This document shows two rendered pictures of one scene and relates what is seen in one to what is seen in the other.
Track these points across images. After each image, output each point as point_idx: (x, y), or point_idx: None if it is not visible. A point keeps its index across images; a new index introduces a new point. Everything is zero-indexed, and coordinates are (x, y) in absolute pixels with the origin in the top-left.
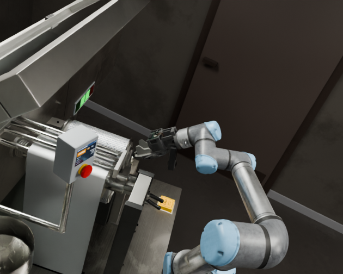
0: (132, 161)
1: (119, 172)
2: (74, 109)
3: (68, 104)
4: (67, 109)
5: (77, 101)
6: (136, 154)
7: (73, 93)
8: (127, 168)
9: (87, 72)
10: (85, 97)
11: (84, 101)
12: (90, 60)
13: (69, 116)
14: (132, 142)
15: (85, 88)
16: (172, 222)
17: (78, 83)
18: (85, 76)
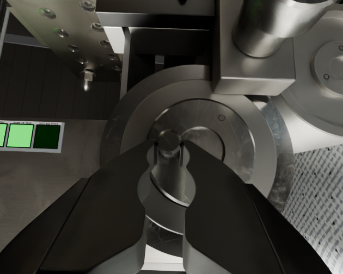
0: None
1: (272, 103)
2: (62, 137)
3: (92, 170)
4: (98, 161)
5: (53, 152)
6: (180, 166)
7: (72, 185)
8: (235, 88)
9: None
10: (5, 135)
11: (7, 124)
12: None
13: (83, 132)
14: (171, 231)
15: (2, 157)
16: None
17: (53, 200)
18: (13, 196)
